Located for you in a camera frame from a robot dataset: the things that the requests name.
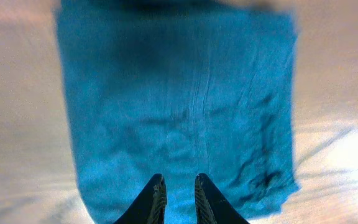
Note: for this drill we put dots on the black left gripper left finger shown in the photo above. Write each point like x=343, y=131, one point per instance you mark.
x=149, y=206

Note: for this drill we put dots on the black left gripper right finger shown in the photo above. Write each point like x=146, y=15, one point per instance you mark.
x=211, y=205

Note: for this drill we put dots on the navy blue shorts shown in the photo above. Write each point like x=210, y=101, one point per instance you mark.
x=178, y=88

